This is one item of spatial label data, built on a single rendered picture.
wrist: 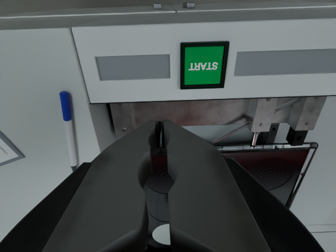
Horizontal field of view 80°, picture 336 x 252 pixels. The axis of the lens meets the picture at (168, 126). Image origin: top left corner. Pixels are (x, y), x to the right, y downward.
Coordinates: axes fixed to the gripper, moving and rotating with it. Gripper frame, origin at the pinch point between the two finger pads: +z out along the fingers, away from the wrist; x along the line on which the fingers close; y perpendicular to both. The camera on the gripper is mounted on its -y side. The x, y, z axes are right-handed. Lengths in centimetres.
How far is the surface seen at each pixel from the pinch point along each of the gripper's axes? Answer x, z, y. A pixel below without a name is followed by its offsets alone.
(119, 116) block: -7.7, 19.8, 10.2
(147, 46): -1.7, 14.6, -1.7
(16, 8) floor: -76, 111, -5
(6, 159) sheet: -24.5, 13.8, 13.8
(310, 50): 18.0, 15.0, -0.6
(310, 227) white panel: 46, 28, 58
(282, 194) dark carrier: 26.4, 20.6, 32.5
